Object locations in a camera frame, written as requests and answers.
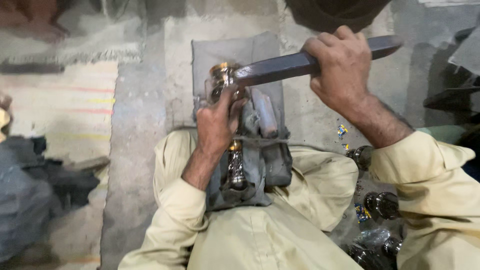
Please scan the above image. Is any person's right hand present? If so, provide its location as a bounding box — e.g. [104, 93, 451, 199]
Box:
[302, 25, 373, 116]

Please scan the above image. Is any person's left hand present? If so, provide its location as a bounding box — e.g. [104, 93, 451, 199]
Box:
[195, 86, 248, 151]

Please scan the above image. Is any dark metal hammering bar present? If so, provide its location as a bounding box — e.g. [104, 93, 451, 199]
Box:
[234, 35, 404, 89]

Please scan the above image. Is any ornate brass and silver vessel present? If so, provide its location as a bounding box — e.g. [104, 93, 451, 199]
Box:
[205, 62, 249, 190]

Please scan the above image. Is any dark round object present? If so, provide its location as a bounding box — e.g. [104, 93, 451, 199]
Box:
[284, 0, 393, 34]

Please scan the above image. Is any grey metal rod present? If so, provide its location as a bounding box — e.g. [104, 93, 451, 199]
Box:
[250, 88, 279, 139]

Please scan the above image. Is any dark round metal vessel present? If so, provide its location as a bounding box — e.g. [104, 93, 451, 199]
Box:
[364, 191, 401, 221]
[382, 236, 403, 258]
[346, 145, 375, 172]

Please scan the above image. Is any grey padded work block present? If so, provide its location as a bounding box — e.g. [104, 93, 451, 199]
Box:
[191, 31, 293, 211]

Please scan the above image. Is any person's beige clothing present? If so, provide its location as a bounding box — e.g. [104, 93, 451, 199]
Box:
[118, 125, 480, 270]

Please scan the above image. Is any grey fringed woven rug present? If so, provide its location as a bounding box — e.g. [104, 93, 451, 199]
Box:
[0, 11, 145, 65]

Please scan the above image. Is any striped pale floor mat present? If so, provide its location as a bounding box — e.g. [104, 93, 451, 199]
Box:
[0, 61, 119, 270]

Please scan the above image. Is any dark grey cloth heap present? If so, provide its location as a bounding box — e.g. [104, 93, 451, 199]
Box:
[0, 135, 111, 263]

